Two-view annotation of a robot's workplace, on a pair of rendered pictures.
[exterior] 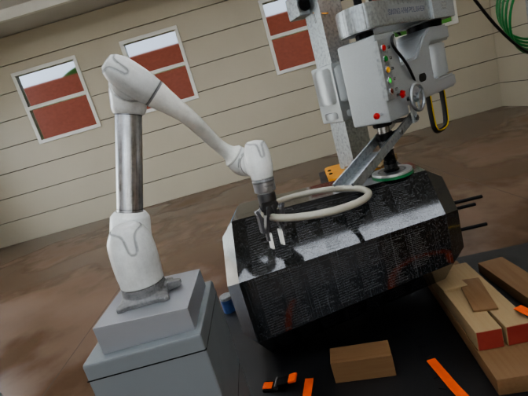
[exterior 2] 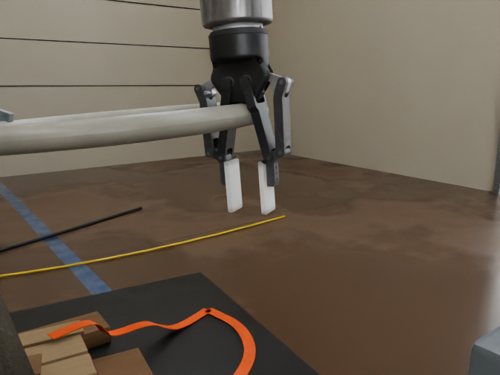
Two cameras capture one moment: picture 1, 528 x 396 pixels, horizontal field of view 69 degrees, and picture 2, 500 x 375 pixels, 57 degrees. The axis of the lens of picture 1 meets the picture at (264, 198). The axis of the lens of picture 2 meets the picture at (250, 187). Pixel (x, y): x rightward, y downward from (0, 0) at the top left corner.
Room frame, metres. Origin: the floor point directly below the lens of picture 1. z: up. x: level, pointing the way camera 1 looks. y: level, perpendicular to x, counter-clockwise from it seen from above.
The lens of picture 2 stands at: (1.88, 0.48, 1.02)
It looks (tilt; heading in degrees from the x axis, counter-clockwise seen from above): 13 degrees down; 232
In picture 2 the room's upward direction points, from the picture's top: straight up
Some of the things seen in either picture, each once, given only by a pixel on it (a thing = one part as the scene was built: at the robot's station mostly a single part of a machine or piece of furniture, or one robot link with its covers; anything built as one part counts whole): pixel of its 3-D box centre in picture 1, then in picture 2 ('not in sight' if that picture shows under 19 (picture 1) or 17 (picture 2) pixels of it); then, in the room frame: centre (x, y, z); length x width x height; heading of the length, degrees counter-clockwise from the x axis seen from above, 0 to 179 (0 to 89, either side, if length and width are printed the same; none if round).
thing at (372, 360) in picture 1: (361, 361); not in sight; (1.67, -0.25, 0.07); 0.30 x 0.12 x 0.12; 78
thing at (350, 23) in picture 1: (397, 20); not in sight; (2.25, -0.98, 1.66); 0.96 x 0.25 x 0.17; 129
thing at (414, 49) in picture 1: (412, 75); not in sight; (2.27, -1.03, 1.35); 0.74 x 0.23 x 0.49; 129
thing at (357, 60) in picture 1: (382, 81); not in sight; (2.08, -0.77, 1.37); 0.36 x 0.22 x 0.45; 129
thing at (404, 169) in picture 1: (391, 171); not in sight; (2.03, -0.71, 0.89); 0.21 x 0.21 x 0.01
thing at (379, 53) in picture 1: (384, 70); not in sight; (1.90, -0.73, 1.42); 0.08 x 0.03 x 0.28; 129
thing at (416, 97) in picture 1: (411, 98); not in sight; (2.01, -0.88, 1.25); 0.15 x 0.10 x 0.15; 129
